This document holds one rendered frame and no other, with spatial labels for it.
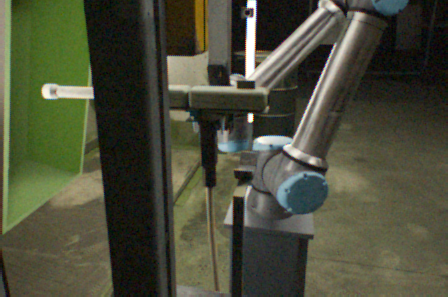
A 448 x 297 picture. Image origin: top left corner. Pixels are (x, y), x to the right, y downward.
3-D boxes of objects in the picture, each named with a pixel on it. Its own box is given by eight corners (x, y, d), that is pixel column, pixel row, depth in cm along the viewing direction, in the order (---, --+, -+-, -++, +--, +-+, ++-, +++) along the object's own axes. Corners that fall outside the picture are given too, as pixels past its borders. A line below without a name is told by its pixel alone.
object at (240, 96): (267, 185, 76) (270, 78, 69) (265, 195, 71) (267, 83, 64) (66, 166, 87) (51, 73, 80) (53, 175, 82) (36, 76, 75)
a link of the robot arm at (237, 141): (241, 141, 113) (241, 103, 109) (253, 154, 102) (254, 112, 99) (212, 144, 111) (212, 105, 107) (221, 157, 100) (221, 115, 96)
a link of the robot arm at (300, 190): (293, 197, 125) (388, -15, 111) (318, 224, 109) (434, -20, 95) (255, 187, 120) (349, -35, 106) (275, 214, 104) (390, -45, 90)
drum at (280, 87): (242, 127, 446) (244, 55, 421) (288, 126, 448) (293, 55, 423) (248, 143, 390) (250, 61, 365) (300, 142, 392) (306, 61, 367)
